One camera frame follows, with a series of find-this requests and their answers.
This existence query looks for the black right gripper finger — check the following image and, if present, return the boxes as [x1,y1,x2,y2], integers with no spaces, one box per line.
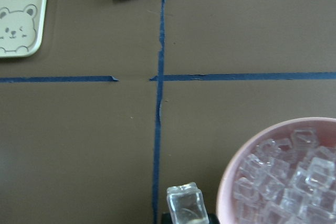
[160,212,220,224]

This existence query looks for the clear ice cube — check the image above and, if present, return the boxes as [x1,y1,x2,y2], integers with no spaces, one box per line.
[166,182,209,224]

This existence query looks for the ice cubes in bowl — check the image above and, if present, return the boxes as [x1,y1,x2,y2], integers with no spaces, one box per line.
[233,127,335,223]

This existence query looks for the pink bowl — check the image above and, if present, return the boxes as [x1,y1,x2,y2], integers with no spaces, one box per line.
[216,117,335,223]

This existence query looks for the cream bear tray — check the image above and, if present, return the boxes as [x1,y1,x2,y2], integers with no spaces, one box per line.
[1,0,47,58]

